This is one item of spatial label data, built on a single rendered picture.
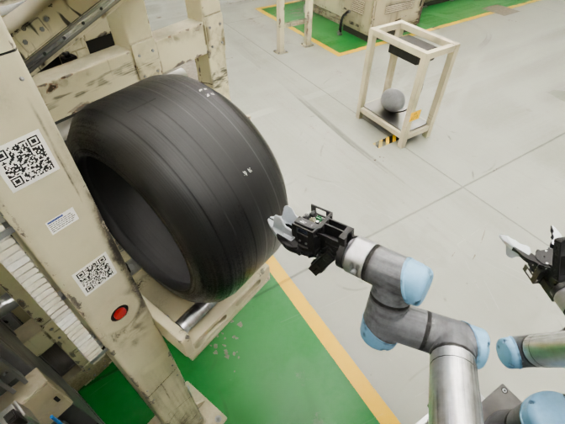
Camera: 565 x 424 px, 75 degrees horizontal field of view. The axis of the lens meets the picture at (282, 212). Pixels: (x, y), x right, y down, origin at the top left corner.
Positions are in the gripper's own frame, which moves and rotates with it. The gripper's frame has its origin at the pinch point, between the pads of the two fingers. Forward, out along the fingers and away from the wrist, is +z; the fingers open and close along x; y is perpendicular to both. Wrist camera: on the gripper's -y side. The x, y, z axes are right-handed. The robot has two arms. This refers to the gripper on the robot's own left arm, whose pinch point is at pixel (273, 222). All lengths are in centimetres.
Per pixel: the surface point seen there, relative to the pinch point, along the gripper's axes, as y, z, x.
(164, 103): 26.1, 22.1, 3.8
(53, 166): 27.4, 17.5, 29.4
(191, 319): -29.4, 17.5, 20.1
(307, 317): -121, 29, -42
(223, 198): 11.8, 4.2, 8.6
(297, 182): -114, 100, -131
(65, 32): 36, 56, 3
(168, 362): -51, 27, 29
